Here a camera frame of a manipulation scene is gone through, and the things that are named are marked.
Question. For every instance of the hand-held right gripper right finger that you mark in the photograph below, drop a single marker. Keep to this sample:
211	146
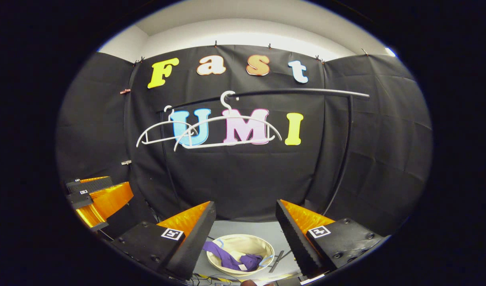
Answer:
294	242

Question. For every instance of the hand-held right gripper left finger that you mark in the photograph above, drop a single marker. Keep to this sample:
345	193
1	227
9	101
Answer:
197	238

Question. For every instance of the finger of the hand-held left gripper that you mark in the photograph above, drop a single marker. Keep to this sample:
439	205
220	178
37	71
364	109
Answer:
80	200
91	186

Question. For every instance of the cream round laundry hamper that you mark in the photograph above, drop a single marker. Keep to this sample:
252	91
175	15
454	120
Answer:
242	242

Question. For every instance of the white plastic clothes hanger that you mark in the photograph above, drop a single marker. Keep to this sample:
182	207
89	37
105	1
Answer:
231	115
172	120

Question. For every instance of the black clothes rack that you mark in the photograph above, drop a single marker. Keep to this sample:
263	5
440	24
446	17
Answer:
326	91

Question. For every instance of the black backdrop cloth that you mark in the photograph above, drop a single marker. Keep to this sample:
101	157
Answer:
246	178

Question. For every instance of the row of black cloth clips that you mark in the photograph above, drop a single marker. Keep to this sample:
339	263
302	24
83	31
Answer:
215	43

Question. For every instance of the small ceiling light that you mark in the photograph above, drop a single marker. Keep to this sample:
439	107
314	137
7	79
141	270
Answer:
390	51

